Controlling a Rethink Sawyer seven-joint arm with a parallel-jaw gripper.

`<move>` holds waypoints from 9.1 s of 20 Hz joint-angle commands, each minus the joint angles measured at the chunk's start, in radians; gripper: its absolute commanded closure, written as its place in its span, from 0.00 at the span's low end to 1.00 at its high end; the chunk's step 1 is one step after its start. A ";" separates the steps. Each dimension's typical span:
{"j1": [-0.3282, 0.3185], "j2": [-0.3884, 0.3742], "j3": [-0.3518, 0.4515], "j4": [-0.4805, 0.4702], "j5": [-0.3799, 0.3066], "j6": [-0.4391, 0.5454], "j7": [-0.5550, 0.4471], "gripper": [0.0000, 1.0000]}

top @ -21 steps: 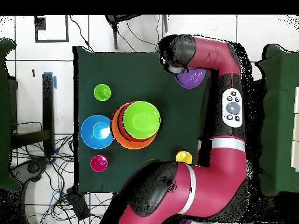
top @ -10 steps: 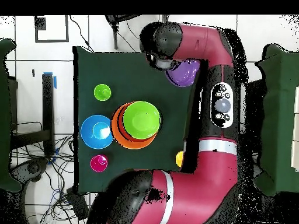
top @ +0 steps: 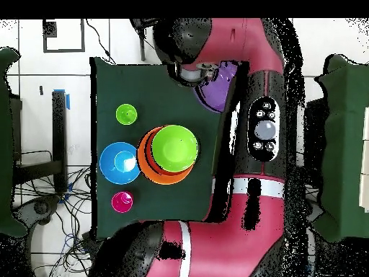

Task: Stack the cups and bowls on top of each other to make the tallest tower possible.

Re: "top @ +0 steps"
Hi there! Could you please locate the purple bowl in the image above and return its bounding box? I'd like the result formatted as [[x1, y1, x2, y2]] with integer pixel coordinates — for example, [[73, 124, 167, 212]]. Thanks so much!
[[193, 61, 239, 113]]

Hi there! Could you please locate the green bowl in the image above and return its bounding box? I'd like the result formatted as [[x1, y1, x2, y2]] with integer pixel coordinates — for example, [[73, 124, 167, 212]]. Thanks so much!
[[151, 124, 200, 173]]

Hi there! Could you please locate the orange-red shallow bowl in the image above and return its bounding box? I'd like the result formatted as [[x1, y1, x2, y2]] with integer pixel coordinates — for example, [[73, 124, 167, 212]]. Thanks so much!
[[144, 126, 188, 177]]

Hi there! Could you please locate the large yellow-orange bowl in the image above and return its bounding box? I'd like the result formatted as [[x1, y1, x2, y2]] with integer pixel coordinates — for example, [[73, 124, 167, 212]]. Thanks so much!
[[136, 126, 194, 185]]

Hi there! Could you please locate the light blue bowl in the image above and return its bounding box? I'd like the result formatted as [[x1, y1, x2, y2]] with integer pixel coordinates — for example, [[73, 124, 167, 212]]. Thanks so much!
[[99, 141, 141, 185]]

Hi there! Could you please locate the dark green tablecloth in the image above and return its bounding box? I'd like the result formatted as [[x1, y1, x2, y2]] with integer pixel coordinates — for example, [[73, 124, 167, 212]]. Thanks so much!
[[89, 56, 252, 242]]

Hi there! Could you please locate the green cup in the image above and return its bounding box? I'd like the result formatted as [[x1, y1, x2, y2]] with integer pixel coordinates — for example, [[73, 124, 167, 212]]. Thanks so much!
[[115, 103, 138, 126]]

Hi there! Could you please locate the green cloth side table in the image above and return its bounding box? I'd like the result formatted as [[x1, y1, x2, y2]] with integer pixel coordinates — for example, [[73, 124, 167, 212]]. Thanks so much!
[[312, 54, 369, 243], [0, 47, 28, 239]]

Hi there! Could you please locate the red cup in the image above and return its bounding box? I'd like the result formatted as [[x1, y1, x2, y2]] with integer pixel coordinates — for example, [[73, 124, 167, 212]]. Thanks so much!
[[111, 190, 134, 214]]

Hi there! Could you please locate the black floor cable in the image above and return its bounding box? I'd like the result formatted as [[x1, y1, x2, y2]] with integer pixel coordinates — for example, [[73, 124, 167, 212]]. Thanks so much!
[[85, 19, 116, 65]]

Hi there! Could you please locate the black table frame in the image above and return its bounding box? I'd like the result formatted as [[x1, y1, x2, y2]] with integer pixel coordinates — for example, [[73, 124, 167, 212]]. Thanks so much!
[[12, 90, 68, 193], [303, 97, 326, 185]]

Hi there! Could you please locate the black floor frame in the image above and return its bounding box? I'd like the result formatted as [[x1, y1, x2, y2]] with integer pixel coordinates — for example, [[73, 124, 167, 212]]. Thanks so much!
[[42, 19, 86, 53]]

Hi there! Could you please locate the tangle of cables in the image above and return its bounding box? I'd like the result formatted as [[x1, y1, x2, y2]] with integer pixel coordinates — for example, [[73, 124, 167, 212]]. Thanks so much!
[[14, 165, 96, 277]]

